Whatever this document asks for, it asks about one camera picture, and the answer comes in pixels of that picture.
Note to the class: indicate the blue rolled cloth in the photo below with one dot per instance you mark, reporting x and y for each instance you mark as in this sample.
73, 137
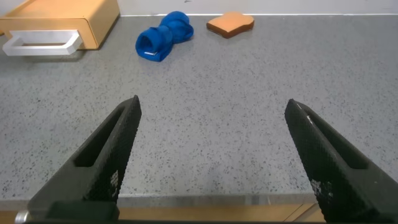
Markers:
161, 35

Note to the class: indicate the yellow drawer cabinet housing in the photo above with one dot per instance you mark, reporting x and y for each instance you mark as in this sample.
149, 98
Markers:
62, 9

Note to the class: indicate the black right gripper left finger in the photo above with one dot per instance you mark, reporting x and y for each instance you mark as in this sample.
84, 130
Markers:
102, 168

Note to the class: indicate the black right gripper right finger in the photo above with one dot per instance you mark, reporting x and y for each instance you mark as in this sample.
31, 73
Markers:
335, 168

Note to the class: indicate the brown toast slice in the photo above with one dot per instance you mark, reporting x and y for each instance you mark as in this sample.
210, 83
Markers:
230, 23

